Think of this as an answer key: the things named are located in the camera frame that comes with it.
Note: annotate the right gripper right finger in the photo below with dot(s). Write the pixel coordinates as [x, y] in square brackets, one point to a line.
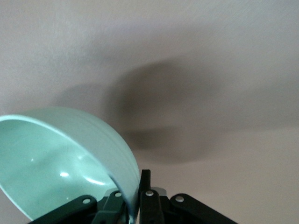
[149, 210]

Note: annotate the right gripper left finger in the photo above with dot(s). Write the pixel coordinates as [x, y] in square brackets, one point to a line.
[112, 205]

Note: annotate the light green bowl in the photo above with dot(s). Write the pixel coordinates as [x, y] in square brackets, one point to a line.
[46, 151]

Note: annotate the brown table cloth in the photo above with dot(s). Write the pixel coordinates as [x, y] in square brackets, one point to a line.
[210, 46]

